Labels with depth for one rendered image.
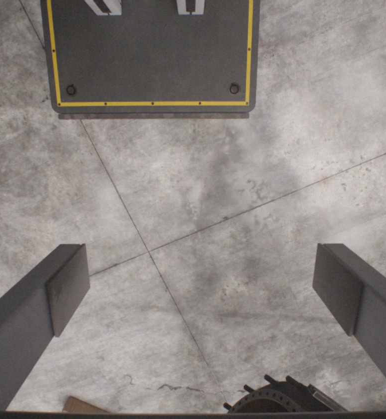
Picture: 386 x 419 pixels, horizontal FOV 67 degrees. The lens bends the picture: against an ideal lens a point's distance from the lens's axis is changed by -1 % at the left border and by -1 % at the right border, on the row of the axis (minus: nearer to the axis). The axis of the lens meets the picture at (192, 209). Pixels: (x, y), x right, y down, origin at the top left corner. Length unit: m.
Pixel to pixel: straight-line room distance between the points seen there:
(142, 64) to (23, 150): 0.76
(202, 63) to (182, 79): 0.08
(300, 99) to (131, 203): 0.91
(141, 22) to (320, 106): 0.83
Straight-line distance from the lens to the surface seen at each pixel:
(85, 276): 0.16
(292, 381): 1.02
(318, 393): 0.91
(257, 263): 1.57
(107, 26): 1.13
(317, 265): 0.17
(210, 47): 1.08
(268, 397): 1.03
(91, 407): 2.21
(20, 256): 1.76
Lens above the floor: 1.37
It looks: 74 degrees down
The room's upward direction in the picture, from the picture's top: 180 degrees counter-clockwise
